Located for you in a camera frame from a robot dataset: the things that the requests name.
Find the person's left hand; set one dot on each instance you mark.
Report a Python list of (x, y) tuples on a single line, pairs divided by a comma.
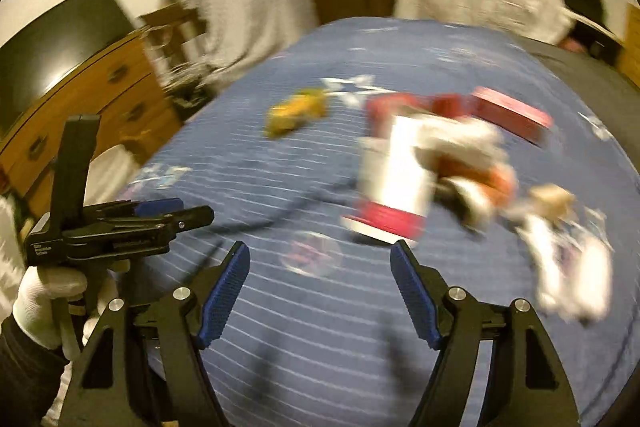
[(45, 302)]

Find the dark grey bed sheet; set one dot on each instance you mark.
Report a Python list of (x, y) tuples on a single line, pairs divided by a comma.
[(590, 72)]

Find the white striped draped cloth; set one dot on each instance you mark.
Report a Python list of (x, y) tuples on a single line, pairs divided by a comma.
[(240, 7)]

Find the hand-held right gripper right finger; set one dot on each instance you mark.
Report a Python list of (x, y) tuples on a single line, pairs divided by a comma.
[(415, 297)]

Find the black flat screen television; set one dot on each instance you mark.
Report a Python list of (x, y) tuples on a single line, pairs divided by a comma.
[(60, 42)]

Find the wooden chair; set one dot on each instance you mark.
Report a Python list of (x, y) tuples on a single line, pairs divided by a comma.
[(170, 18)]

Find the person's left forearm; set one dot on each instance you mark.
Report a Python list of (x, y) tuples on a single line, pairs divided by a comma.
[(25, 382)]

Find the white plastic bag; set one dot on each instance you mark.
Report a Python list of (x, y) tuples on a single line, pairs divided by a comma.
[(565, 267)]

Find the wooden drawer dresser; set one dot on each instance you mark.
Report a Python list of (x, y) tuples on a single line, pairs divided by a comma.
[(125, 92)]

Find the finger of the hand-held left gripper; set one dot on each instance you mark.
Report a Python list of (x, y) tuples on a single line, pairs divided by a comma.
[(192, 218), (155, 208)]

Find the yellow crumpled wrapper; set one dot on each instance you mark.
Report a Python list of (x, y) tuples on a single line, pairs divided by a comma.
[(295, 112)]

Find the red flat box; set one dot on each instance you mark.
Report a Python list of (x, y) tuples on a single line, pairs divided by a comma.
[(510, 112)]

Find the beige crumpled paper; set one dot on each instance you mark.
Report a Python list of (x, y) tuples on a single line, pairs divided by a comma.
[(552, 201)]

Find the wooden bed headboard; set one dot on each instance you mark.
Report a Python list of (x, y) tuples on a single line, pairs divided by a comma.
[(631, 37)]

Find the orange printed paper cup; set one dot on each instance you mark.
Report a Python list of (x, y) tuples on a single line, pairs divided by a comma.
[(400, 167)]

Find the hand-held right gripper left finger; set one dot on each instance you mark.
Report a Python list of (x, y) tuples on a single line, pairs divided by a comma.
[(225, 292)]

